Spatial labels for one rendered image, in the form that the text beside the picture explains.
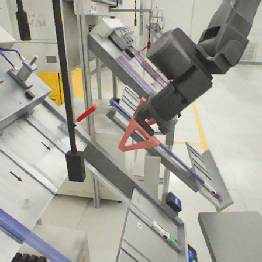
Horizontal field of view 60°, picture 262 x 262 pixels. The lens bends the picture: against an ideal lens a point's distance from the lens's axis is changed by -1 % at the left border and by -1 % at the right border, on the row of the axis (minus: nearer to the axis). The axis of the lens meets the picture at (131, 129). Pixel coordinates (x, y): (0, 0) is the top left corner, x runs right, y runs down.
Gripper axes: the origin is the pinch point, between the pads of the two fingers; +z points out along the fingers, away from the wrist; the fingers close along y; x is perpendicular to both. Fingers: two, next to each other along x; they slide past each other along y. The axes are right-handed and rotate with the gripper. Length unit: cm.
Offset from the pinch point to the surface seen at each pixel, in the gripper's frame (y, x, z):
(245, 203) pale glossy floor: -107, 125, 20
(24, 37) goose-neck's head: 6.0, -25.8, -2.2
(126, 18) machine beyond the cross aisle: -438, -86, 34
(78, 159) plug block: 18.9, -6.0, -1.6
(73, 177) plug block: 18.8, -4.6, 1.4
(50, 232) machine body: -8, 11, 51
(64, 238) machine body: -6.9, 14.9, 47.0
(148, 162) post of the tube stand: -30.7, 19.5, 16.2
